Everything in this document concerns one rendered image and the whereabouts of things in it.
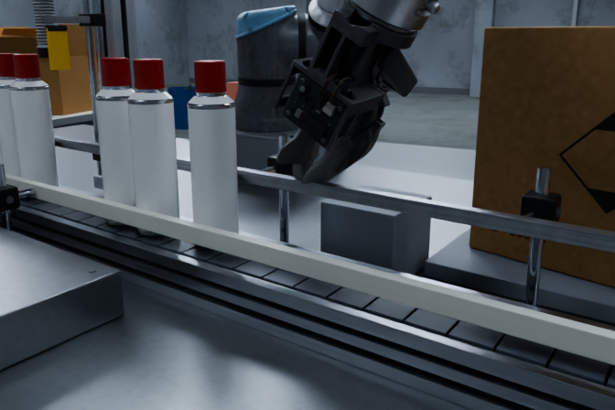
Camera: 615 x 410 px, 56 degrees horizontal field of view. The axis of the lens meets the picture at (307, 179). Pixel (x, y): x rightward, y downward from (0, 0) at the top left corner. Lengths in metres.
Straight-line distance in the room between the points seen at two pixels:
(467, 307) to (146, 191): 0.39
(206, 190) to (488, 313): 0.32
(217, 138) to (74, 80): 2.12
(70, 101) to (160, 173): 2.02
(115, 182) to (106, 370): 0.27
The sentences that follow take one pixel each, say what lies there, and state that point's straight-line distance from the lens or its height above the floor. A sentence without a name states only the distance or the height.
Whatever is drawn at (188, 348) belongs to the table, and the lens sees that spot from 0.57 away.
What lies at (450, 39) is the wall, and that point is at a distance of 11.53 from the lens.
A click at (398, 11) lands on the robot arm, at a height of 1.13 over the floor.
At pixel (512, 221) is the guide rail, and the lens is 0.52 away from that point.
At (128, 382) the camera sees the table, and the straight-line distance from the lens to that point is 0.54.
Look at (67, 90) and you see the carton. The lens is 2.68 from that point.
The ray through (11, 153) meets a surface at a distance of 0.97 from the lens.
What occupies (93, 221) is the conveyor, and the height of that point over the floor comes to 0.88.
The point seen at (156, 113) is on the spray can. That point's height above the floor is 1.03.
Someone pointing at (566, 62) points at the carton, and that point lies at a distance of 0.68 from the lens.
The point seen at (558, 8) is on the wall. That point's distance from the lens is 11.27.
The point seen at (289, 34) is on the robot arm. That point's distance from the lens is 1.12.
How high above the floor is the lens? 1.11
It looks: 14 degrees down
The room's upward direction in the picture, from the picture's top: straight up
